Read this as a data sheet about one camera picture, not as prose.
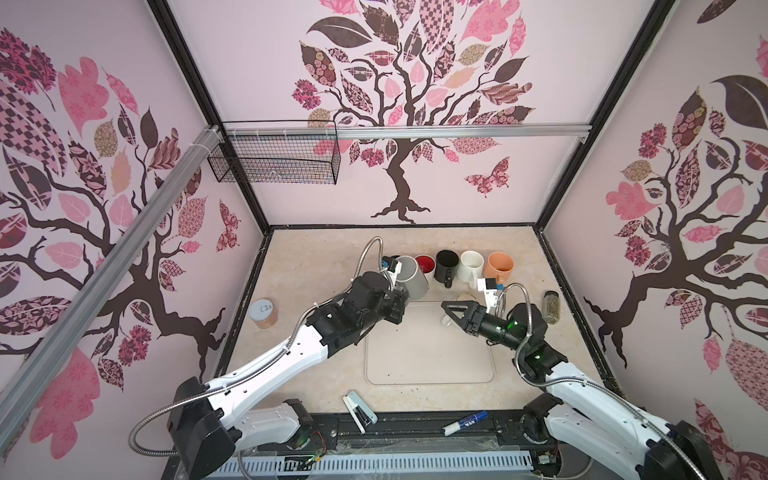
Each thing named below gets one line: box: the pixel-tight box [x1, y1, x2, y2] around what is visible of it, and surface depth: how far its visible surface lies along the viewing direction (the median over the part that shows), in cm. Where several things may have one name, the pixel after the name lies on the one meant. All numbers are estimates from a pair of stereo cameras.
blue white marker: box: [442, 410, 489, 436], surface depth 76 cm
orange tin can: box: [249, 299, 278, 329], surface depth 92 cm
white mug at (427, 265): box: [414, 254, 436, 284], surface depth 102 cm
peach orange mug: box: [483, 251, 514, 285], surface depth 100 cm
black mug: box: [434, 249, 459, 289], surface depth 102 cm
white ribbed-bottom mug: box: [456, 250, 485, 289], surface depth 102 cm
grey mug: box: [396, 255, 430, 300], surface depth 71 cm
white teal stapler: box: [342, 391, 378, 434], surface depth 76 cm
